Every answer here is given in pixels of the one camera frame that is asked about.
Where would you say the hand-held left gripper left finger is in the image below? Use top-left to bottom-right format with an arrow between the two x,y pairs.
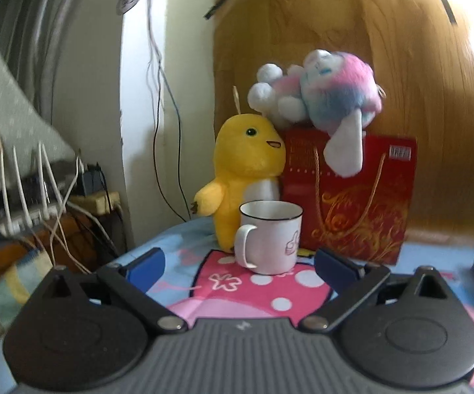
40,248 -> 189,334

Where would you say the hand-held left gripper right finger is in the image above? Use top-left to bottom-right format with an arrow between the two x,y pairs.
298,248 -> 454,334

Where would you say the red gift bag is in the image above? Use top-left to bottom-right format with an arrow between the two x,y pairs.
281,127 -> 418,265

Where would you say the white enamel mug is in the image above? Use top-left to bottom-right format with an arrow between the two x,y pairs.
234,200 -> 304,275

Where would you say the printed cartoon blanket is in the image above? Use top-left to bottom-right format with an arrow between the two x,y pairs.
0,213 -> 474,394

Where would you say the yellowed power strip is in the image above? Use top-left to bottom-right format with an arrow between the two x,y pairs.
68,191 -> 121,215

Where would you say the black plug adapter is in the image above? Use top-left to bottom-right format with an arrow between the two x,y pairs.
80,163 -> 107,196

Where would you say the white router with antennas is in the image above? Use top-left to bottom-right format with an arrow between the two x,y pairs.
0,142 -> 68,237

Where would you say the yellow plush duck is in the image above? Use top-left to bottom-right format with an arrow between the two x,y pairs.
191,86 -> 287,254

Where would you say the pink and blue plush toy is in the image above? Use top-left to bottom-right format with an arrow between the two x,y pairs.
248,49 -> 385,177

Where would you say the grey dotted cloth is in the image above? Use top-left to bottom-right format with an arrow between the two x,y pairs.
0,44 -> 77,232

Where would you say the grey curtain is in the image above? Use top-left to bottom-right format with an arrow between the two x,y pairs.
0,0 -> 133,132

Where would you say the black tape strip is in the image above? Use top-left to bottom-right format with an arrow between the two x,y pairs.
203,0 -> 236,20
433,0 -> 460,24

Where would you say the white cable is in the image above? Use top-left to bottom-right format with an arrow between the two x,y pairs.
27,152 -> 118,274

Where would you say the thin black wall cable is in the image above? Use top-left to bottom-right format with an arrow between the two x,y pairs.
143,0 -> 191,223

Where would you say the round white wall sticker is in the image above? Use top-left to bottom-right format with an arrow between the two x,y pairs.
115,0 -> 142,16

